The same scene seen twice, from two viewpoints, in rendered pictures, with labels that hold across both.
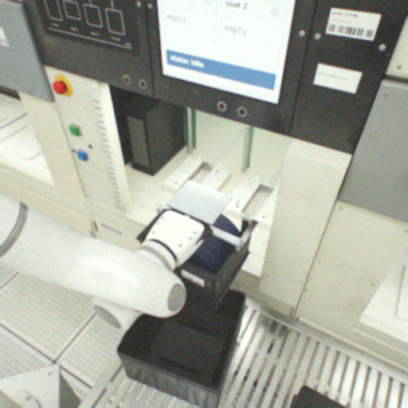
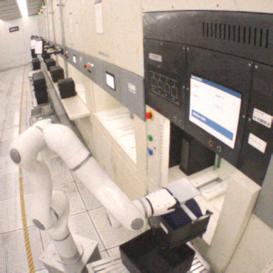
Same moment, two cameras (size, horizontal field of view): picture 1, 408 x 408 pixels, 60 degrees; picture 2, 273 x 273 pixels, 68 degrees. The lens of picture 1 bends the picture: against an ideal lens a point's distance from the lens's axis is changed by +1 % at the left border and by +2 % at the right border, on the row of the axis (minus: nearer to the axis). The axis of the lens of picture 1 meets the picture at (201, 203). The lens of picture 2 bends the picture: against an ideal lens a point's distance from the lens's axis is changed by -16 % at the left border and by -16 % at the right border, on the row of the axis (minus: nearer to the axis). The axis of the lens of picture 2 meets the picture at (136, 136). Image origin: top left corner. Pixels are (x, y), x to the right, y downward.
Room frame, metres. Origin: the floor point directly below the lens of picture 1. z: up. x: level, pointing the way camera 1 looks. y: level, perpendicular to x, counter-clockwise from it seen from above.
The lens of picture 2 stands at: (-0.09, -0.27, 1.91)
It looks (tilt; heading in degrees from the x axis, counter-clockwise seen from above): 29 degrees down; 36
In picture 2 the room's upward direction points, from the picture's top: 3 degrees counter-clockwise
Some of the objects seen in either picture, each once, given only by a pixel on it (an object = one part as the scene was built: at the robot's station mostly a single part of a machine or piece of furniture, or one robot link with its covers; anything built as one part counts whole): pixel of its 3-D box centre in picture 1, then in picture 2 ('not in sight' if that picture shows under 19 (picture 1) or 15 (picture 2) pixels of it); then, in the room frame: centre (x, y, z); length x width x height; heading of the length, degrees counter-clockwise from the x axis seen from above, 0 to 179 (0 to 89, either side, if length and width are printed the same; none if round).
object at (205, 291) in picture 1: (198, 245); (178, 215); (0.58, 0.01, 1.11); 0.24 x 0.20 x 0.32; 60
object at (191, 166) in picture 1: (197, 178); (210, 185); (1.10, 0.02, 0.89); 0.22 x 0.21 x 0.04; 150
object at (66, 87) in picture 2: not in sight; (66, 87); (2.09, 2.63, 0.93); 0.30 x 0.28 x 0.26; 57
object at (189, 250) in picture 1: (173, 238); (158, 202); (0.48, 0.06, 1.25); 0.11 x 0.10 x 0.07; 150
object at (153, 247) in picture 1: (154, 258); (143, 207); (0.43, 0.09, 1.25); 0.09 x 0.03 x 0.08; 60
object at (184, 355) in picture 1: (186, 335); (156, 258); (0.46, 0.05, 0.85); 0.28 x 0.28 x 0.17; 70
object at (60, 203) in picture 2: not in sight; (56, 214); (0.28, 0.53, 1.07); 0.19 x 0.12 x 0.24; 17
